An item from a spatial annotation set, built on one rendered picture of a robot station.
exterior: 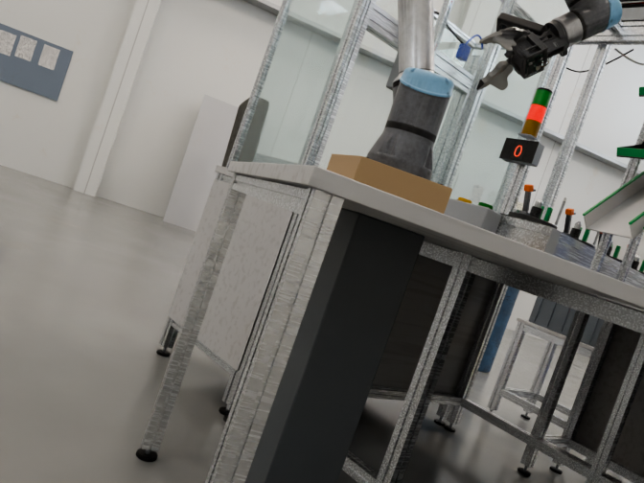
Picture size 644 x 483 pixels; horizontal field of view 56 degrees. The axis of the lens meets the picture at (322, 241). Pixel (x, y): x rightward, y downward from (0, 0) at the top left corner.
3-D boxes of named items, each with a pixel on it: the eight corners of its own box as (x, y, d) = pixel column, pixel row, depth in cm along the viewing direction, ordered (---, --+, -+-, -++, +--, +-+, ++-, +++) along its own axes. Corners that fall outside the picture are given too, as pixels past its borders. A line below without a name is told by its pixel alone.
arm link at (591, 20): (597, -2, 146) (612, 30, 146) (557, 16, 146) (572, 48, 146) (614, -17, 139) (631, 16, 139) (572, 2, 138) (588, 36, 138)
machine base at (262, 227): (223, 417, 218) (302, 191, 215) (152, 351, 266) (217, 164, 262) (448, 426, 310) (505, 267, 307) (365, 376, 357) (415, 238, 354)
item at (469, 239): (308, 185, 84) (314, 165, 83) (227, 171, 169) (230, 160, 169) (677, 320, 105) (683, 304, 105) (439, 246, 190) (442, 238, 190)
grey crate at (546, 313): (628, 360, 320) (643, 319, 319) (525, 320, 366) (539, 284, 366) (656, 368, 347) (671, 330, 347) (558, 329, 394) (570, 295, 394)
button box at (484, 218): (480, 229, 156) (489, 207, 156) (420, 213, 172) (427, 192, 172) (494, 236, 161) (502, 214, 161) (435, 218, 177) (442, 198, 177)
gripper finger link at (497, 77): (487, 101, 145) (517, 72, 141) (473, 85, 148) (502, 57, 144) (493, 104, 147) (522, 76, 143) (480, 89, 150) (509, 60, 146)
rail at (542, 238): (539, 265, 150) (554, 223, 149) (319, 196, 217) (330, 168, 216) (549, 269, 154) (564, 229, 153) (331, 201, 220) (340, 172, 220)
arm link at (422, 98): (385, 117, 129) (406, 55, 128) (385, 126, 142) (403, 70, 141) (440, 134, 128) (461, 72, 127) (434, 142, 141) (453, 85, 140)
